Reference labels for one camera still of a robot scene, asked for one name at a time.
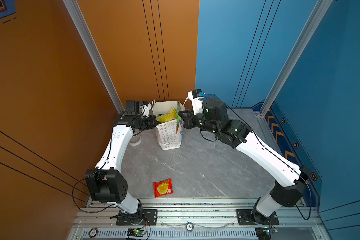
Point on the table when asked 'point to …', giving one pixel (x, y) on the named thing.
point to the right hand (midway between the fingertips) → (177, 113)
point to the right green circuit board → (269, 231)
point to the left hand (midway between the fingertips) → (158, 120)
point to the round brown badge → (93, 232)
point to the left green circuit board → (135, 232)
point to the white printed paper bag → (167, 137)
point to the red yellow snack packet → (163, 187)
